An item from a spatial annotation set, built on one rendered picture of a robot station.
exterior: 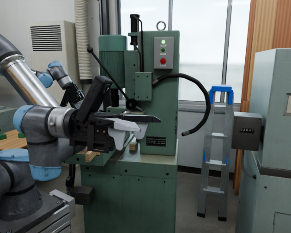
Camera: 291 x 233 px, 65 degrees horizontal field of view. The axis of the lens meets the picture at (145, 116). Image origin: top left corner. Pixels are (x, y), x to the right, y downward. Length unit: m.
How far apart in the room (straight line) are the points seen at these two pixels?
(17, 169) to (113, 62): 0.79
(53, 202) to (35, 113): 0.51
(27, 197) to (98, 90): 0.58
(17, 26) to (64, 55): 1.06
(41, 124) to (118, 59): 0.89
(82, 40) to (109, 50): 1.53
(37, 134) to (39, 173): 0.10
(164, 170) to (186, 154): 1.55
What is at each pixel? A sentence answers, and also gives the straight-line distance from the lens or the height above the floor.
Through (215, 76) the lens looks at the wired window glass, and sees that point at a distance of 2.71.
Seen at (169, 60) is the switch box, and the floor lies 1.36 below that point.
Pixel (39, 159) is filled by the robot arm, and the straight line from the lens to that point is 0.64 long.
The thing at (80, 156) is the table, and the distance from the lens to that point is 1.24.
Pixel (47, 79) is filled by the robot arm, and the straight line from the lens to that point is 1.30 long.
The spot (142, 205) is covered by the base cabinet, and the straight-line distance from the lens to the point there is 1.47.
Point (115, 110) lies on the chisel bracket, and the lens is 1.47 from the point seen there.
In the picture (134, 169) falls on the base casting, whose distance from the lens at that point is 1.36.
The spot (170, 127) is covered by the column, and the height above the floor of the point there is 0.98.
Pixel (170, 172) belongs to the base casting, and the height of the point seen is 0.75.
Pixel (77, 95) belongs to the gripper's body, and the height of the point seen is 1.16.
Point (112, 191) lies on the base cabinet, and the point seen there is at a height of 0.60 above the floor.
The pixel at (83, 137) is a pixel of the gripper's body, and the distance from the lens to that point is 0.55.
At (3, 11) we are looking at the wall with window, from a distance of 3.95.
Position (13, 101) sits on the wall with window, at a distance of 3.98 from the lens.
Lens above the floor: 1.37
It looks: 14 degrees down
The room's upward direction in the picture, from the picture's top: straight up
